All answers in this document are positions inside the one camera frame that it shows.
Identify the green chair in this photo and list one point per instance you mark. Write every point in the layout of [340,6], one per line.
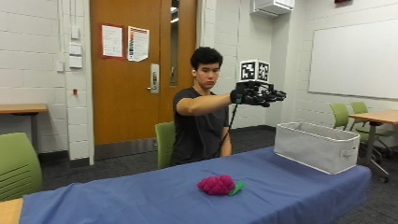
[18,166]
[165,143]
[364,124]
[340,115]

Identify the the person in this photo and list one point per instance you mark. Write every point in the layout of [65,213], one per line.
[201,109]

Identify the blue tablecloth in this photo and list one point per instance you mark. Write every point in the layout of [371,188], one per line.
[198,193]

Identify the wooden door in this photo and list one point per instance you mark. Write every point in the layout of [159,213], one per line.
[131,71]

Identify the white wall switch box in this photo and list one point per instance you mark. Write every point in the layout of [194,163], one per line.
[74,56]

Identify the grey fabric storage bin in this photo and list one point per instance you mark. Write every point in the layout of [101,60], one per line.
[316,146]

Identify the colourful paper notice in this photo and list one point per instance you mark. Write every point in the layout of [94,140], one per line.
[137,43]

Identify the white paper notice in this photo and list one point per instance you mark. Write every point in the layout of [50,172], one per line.
[111,41]

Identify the white marker cube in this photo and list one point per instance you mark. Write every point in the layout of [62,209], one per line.
[254,71]

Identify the wooden side table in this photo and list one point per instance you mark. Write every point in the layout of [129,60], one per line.
[374,124]
[22,109]

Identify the pink plush raspberry toy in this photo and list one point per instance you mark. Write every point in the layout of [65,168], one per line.
[217,185]

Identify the white whiteboard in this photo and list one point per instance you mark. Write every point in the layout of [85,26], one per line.
[355,59]

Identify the white wall unit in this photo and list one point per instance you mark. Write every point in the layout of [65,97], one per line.
[272,6]

